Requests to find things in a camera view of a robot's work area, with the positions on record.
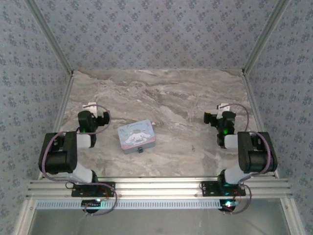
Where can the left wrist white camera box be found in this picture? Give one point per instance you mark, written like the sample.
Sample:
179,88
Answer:
90,107

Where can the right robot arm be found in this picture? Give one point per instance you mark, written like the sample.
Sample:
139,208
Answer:
254,156

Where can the right controller board green light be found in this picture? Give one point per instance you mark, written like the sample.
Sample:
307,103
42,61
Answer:
228,204

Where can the controller board green light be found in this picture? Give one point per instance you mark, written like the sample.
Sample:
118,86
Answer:
228,204
91,203

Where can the left controller board green light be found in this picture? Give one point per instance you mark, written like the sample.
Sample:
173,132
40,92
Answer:
91,203

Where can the aluminium table side rail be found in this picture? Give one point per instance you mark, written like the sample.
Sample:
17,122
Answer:
254,107
62,110

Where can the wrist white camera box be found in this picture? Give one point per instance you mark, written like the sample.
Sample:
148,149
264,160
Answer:
90,107
223,107

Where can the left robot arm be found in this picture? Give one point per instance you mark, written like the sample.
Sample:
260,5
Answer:
58,156

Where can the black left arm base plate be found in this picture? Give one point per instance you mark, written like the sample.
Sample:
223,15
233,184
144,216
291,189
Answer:
78,192

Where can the blue cartoon print tin box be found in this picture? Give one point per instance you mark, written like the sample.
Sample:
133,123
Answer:
137,135

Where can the aluminium frame leg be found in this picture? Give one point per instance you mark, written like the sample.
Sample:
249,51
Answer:
292,215
25,215

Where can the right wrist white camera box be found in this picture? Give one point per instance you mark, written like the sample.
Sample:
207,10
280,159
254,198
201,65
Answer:
223,107

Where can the aluminium frame post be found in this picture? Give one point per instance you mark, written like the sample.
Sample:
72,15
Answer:
49,36
266,34

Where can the aluminium mounting rails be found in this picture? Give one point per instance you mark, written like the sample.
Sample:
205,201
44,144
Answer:
159,187

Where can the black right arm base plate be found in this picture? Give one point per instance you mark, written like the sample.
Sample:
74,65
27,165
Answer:
207,189

